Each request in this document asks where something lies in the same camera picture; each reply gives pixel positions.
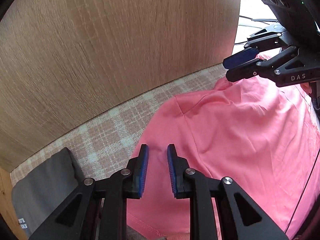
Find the grey folded garment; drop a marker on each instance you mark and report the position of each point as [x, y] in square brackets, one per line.
[44, 188]

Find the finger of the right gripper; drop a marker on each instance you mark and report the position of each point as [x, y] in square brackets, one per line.
[240, 58]
[244, 71]

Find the pink t-shirt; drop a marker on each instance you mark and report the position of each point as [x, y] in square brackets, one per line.
[264, 137]

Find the wooden headboard panel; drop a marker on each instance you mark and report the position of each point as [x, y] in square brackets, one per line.
[64, 62]

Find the checkered bed sheet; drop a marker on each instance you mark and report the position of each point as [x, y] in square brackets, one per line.
[105, 143]

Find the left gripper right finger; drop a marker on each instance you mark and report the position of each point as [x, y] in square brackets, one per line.
[180, 182]

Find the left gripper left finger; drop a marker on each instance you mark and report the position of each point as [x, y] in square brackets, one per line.
[135, 183]

